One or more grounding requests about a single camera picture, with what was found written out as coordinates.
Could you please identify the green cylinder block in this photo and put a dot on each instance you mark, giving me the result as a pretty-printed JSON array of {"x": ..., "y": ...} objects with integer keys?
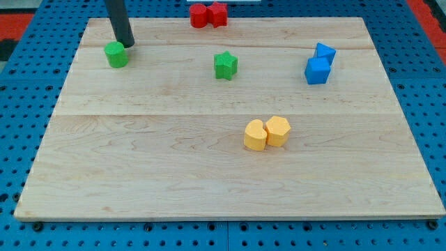
[{"x": 116, "y": 54}]

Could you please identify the yellow heart block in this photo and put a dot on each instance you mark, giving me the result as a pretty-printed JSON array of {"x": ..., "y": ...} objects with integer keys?
[{"x": 255, "y": 135}]

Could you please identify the light wooden board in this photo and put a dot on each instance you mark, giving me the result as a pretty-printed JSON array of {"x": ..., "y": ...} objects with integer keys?
[{"x": 162, "y": 139}]

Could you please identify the yellow hexagon block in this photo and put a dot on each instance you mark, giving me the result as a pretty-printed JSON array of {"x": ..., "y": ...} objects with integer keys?
[{"x": 278, "y": 130}]

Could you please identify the green star block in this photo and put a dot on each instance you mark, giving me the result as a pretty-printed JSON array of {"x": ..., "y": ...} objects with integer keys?
[{"x": 225, "y": 65}]

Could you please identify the blue cube block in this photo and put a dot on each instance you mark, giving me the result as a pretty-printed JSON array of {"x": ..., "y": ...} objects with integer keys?
[{"x": 317, "y": 70}]

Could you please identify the red star block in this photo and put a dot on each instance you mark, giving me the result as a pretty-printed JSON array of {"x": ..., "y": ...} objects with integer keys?
[{"x": 217, "y": 14}]

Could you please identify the red cylinder block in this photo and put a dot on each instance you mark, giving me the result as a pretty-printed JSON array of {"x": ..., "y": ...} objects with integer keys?
[{"x": 198, "y": 15}]

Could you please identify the blue triangle block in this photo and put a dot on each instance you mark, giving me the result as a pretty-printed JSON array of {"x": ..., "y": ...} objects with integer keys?
[{"x": 324, "y": 51}]

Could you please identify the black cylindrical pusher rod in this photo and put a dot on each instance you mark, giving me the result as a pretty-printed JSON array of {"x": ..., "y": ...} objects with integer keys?
[{"x": 120, "y": 22}]

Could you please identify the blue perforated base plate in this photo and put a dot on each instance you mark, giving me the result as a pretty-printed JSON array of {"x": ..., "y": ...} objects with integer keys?
[{"x": 34, "y": 75}]

